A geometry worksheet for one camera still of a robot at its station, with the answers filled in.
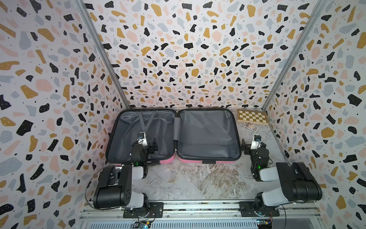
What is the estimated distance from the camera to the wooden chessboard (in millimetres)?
1129

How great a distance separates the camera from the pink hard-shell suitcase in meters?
0.91

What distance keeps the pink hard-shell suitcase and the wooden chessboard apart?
0.02m
